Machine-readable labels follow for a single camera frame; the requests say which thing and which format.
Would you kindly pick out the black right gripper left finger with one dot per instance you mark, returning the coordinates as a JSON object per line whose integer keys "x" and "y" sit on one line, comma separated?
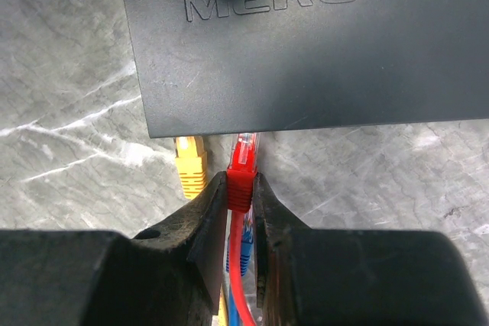
{"x": 168, "y": 274}

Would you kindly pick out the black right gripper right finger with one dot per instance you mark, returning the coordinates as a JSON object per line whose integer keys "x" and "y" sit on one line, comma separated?
{"x": 310, "y": 276}

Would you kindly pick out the black network switch box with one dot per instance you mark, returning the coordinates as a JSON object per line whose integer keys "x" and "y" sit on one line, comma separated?
{"x": 231, "y": 66}

